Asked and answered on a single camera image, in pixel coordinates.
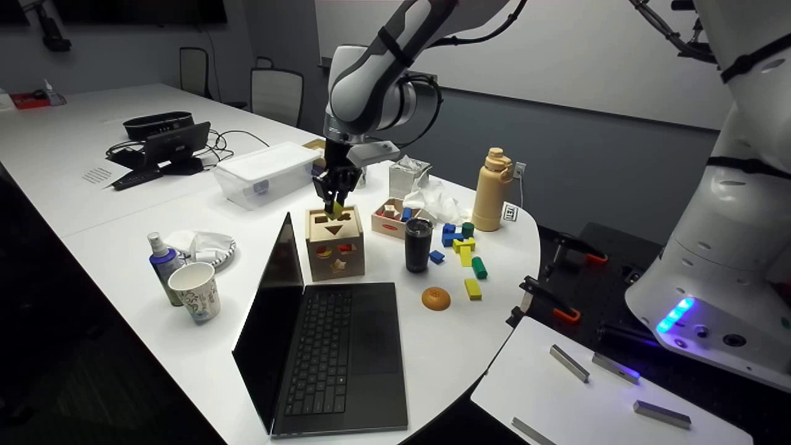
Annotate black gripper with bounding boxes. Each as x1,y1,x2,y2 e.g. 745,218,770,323
311,135,366,218

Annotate wooden shape sorter box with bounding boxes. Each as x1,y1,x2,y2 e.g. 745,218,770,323
305,204,369,281

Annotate wooden tray with toys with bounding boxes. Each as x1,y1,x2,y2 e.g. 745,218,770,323
369,195,410,242

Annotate clear plastic storage container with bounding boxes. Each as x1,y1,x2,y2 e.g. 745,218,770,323
210,140,322,209

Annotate black tumbler cup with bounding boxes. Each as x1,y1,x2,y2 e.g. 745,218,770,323
403,214,436,276

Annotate white crumpled plastic wrap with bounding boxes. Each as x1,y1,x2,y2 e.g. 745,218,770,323
409,188,466,226

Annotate dark office chair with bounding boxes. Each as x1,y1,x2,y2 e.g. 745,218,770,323
247,57,308,129
179,43,212,98

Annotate crumpled clear plastic bag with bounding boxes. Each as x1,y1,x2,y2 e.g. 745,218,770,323
168,230,241,271

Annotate orange round disc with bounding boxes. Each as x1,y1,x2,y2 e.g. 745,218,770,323
420,283,456,314

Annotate tan plastic bottle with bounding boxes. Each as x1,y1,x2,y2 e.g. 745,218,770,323
471,145,514,234

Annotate black open laptop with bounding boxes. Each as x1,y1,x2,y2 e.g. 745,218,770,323
231,209,410,440

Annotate patterned paper cup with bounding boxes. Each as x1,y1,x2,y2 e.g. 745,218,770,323
165,260,222,325

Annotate small spray bottle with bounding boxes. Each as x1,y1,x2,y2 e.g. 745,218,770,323
146,230,188,309

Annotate black oval case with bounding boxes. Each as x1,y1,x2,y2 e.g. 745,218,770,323
122,109,199,144

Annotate black clamp with red tip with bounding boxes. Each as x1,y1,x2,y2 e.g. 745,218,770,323
539,224,614,268
504,275,584,328

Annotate grey metal bar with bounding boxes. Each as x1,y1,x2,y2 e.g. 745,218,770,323
630,398,694,433
509,415,557,445
591,351,642,387
549,343,594,385

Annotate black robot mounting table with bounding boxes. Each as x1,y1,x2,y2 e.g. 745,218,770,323
509,220,791,445

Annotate red flat item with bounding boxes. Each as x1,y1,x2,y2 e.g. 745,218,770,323
8,85,69,111

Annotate white flat board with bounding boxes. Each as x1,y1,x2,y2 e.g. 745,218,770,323
471,314,755,445

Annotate black table cables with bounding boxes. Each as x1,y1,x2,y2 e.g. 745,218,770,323
196,126,272,166

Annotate dark wall screen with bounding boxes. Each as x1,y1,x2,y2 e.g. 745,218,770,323
52,0,231,25

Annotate black camera on mount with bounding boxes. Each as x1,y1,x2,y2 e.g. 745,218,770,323
21,0,73,55

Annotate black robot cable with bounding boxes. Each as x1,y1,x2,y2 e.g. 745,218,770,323
628,0,717,63

